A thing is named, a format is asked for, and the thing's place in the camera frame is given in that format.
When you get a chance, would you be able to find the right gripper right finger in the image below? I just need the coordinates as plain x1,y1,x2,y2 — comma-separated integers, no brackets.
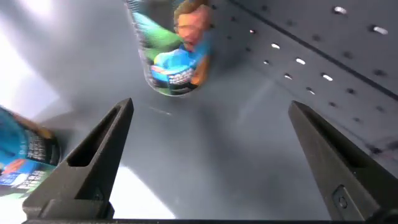
287,100,398,222

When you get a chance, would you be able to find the blue green printed can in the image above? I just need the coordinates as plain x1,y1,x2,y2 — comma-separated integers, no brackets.
0,105,62,198
124,0,215,97

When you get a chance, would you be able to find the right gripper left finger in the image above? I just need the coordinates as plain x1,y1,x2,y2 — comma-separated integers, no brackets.
22,97,135,220

